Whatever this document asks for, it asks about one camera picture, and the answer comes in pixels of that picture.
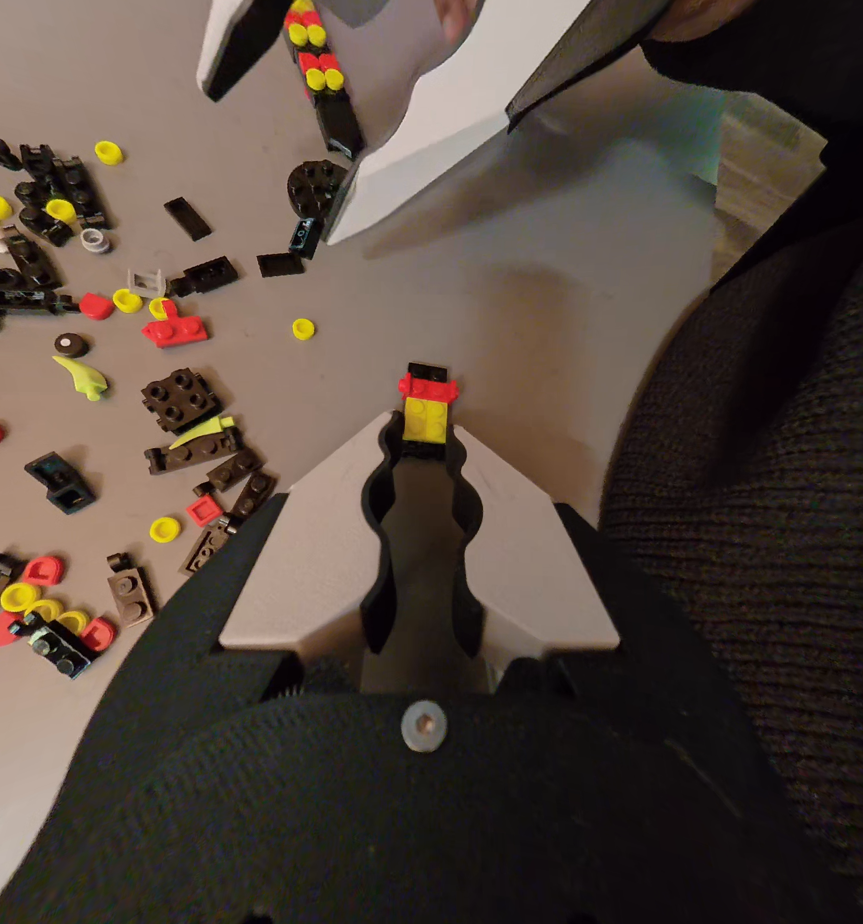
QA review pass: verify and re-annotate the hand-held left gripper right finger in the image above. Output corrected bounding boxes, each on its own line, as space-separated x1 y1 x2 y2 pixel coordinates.
444 423 622 688

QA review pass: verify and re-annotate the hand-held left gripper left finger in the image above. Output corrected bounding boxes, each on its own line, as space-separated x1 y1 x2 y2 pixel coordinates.
220 411 407 681

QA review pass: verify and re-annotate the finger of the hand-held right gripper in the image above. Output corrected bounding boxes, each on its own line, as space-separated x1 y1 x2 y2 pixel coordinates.
327 0 593 248
195 0 275 103

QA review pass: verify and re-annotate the pile of lego pieces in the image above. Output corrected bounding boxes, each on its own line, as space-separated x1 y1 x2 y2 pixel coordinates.
0 126 317 683

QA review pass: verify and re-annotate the dark lego plate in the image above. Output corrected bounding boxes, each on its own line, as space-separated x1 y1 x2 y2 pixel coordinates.
400 362 451 463

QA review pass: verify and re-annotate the black red yellow lego assembly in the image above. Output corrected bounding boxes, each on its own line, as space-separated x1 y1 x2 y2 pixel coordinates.
283 0 367 157

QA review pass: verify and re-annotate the black round lego plate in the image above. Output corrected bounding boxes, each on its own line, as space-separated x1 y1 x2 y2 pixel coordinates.
286 159 350 218

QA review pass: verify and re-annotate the person's right hand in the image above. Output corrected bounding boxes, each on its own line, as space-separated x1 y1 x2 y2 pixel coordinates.
651 0 759 43

